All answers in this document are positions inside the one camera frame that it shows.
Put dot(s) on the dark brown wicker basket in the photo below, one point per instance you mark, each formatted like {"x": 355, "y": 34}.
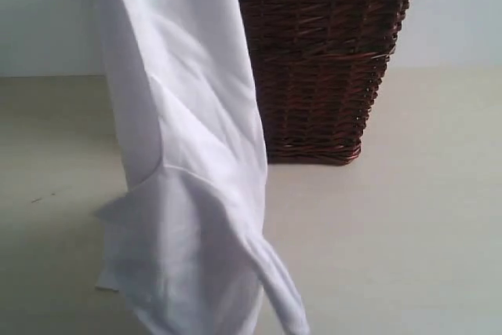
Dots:
{"x": 318, "y": 65}

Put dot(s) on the white t-shirt with red print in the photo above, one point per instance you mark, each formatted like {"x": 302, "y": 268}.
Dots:
{"x": 185, "y": 245}

